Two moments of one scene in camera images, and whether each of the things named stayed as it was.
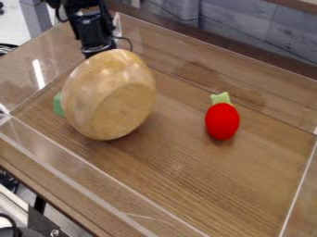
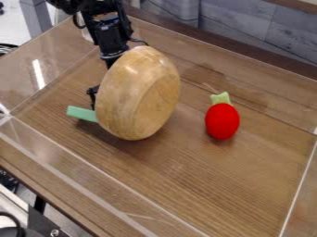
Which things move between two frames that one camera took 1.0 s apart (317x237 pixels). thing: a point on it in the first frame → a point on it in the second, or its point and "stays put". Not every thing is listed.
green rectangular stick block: x=58 y=103 → x=82 y=113
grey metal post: x=37 y=16 stays put
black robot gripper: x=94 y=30 → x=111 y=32
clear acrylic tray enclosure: x=172 y=180 stays put
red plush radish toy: x=223 y=118 stays put
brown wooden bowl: x=109 y=93 → x=139 y=93
